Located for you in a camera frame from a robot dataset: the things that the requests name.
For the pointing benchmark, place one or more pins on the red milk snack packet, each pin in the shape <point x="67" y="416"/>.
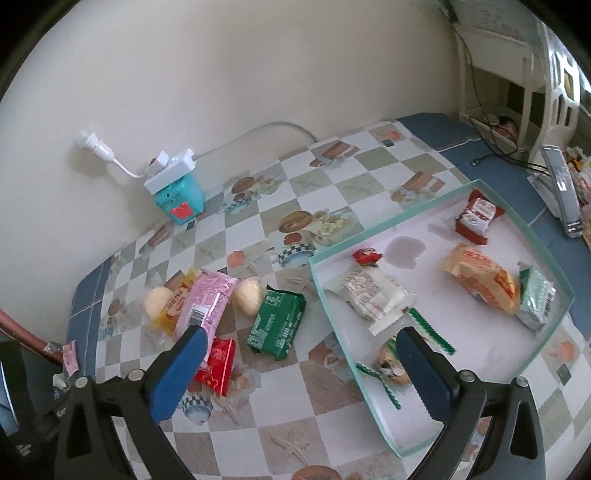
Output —
<point x="478" y="217"/>

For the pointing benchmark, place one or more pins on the checkered tablecloth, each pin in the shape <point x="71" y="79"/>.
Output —
<point x="323" y="184"/>

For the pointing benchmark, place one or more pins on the brown wooden rail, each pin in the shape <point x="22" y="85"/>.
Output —
<point x="23" y="330"/>

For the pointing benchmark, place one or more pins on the silver metal device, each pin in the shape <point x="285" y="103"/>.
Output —
<point x="561" y="189"/>

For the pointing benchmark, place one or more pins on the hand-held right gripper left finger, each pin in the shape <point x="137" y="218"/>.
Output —
<point x="180" y="374"/>

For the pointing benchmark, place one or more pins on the orange roll cake packet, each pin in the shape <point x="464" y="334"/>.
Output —
<point x="480" y="277"/>

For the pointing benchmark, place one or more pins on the small red candy packet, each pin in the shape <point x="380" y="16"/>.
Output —
<point x="367" y="256"/>

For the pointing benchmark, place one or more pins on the clear packet with green trim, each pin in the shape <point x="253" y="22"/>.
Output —
<point x="385" y="364"/>

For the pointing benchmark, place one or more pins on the white power strip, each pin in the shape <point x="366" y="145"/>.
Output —
<point x="171" y="170"/>

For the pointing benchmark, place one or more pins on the small pink candy packet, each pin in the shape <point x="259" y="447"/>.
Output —
<point x="70" y="357"/>

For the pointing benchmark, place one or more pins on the clear plastic bag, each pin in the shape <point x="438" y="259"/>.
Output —
<point x="542" y="194"/>

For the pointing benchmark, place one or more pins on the colourful clutter pile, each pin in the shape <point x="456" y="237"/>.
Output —
<point x="581" y="175"/>

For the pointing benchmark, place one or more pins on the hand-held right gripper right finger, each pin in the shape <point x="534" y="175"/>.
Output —
<point x="420" y="374"/>

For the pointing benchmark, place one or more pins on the green and white packet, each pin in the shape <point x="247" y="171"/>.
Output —
<point x="535" y="295"/>

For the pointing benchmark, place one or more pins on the teal toy box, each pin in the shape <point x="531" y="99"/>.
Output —
<point x="180" y="203"/>

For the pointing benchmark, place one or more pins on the dark green packet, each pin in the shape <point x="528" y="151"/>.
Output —
<point x="277" y="323"/>

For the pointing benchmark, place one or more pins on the teal-rimmed white tray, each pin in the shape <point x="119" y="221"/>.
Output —
<point x="452" y="332"/>

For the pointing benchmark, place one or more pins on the yellow snack packet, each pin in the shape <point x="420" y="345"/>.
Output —
<point x="178" y="304"/>

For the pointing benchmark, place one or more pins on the small crumpled foil wrapper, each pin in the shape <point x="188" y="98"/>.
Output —
<point x="53" y="347"/>

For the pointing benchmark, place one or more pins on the white wooden shelf unit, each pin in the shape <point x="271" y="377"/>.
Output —
<point x="503" y="50"/>

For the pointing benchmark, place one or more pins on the white bread packet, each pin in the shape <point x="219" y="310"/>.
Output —
<point x="369" y="293"/>

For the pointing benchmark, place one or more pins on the cream pudding cup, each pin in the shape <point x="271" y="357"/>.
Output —
<point x="249" y="295"/>
<point x="154" y="302"/>

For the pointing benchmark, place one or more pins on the dark cabinet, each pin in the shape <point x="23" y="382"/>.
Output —
<point x="11" y="392"/>

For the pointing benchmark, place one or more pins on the pink snack packet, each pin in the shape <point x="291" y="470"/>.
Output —
<point x="207" y="300"/>

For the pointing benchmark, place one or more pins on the red glossy snack packet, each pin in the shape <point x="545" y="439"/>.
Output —
<point x="219" y="364"/>

